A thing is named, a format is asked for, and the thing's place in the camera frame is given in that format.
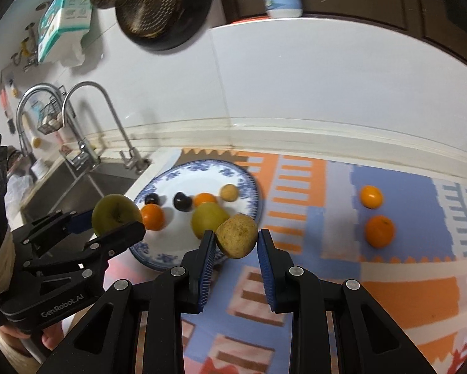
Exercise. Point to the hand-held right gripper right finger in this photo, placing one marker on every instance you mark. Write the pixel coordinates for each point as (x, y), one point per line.
(265, 265)

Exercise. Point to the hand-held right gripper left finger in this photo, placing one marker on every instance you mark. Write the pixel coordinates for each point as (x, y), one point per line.
(207, 265)

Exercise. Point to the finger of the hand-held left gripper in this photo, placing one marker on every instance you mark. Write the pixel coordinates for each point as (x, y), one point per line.
(79, 222)
(120, 235)

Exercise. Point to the green apple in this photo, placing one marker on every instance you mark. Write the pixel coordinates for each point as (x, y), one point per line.
(112, 212)

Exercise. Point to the brown kiwi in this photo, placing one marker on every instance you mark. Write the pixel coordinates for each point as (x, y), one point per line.
(237, 237)
(229, 193)

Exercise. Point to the large yellow-green pear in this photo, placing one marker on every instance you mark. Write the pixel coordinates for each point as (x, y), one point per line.
(208, 218)

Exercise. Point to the dark plum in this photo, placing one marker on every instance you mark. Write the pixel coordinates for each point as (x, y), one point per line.
(182, 201)
(152, 198)

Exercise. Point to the blue rimmed white plate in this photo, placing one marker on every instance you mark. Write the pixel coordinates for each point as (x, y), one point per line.
(167, 181)

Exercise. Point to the person's left hand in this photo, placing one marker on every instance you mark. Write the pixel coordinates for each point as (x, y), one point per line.
(53, 337)

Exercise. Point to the thin steel faucet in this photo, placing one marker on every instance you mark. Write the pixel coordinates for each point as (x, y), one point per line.
(114, 113)

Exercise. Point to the patterned foam mat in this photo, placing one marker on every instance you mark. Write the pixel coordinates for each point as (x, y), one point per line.
(373, 311)

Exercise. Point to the small orange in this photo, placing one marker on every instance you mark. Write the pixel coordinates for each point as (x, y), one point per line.
(371, 196)

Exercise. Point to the green tissue pack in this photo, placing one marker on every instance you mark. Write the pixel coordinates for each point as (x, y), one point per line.
(67, 11)

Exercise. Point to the copper colander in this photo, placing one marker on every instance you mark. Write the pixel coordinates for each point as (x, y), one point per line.
(151, 4)

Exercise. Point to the black frying pan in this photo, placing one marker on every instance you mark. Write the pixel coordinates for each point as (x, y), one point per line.
(194, 15)

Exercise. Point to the metal wall hooks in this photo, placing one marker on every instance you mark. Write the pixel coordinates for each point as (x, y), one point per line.
(26, 46)

